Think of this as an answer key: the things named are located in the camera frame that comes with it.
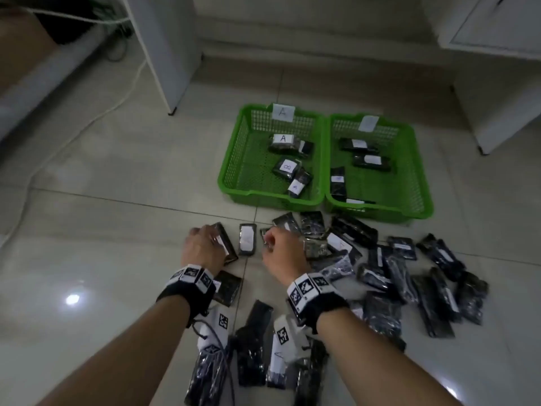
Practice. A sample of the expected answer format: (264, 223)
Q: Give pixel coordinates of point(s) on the white desk cabinet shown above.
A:
(498, 88)

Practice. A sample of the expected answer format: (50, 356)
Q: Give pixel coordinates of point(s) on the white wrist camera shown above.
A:
(291, 346)
(209, 338)

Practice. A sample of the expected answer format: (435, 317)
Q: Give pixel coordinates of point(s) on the black wristband with marker tags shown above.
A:
(325, 310)
(181, 298)

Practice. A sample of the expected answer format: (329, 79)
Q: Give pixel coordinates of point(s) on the grey low platform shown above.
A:
(42, 88)

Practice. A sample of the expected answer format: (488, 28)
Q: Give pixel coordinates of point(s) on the person's right hand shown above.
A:
(285, 255)

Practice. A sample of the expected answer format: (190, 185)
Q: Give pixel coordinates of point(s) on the green plastic basket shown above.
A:
(249, 164)
(380, 186)

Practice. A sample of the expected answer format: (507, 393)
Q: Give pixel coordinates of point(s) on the pile of black packets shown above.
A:
(439, 300)

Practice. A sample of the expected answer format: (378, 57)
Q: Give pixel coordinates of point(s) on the person's left forearm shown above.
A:
(127, 359)

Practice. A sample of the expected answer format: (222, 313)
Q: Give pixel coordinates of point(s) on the person's right forearm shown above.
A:
(372, 363)

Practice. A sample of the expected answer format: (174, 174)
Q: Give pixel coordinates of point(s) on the person's left hand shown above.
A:
(203, 249)

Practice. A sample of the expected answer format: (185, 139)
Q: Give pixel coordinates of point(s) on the white desk side panel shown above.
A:
(169, 50)

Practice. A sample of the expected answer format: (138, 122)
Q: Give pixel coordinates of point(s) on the brown cardboard box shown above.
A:
(21, 46)

